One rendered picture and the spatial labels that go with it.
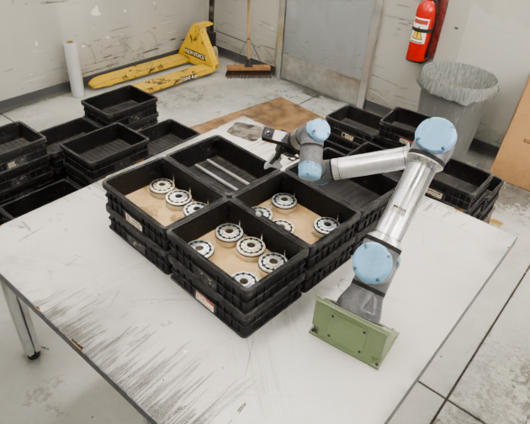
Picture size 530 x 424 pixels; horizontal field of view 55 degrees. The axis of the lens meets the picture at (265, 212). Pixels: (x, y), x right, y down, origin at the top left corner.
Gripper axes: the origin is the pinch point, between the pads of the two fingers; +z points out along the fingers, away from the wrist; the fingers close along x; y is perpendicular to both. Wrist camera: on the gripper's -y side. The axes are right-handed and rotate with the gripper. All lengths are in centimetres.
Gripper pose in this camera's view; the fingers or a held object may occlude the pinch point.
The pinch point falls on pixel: (268, 150)
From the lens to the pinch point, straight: 194.7
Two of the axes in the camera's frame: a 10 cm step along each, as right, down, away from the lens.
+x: 2.9, -9.2, 2.6
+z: -4.3, 1.2, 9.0
